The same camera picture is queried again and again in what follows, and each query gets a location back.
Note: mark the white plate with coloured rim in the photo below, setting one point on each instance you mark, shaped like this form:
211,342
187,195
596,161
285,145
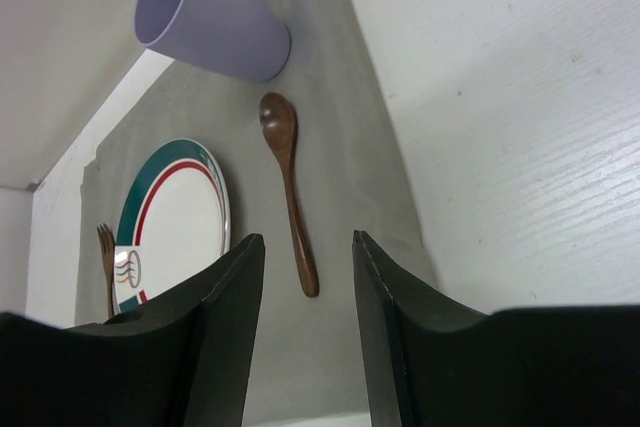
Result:
175,222

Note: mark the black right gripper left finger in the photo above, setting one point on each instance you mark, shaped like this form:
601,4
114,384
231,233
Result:
181,359

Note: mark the lilac cup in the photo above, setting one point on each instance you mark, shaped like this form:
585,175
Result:
237,38

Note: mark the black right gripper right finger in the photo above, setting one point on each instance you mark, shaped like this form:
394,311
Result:
432,361

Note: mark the brown wooden spoon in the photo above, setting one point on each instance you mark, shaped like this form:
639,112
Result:
279,125

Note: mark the grey cloth napkin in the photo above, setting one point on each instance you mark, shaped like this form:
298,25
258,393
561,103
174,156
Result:
307,361

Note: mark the brown wooden fork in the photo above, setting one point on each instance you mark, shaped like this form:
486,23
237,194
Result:
107,246

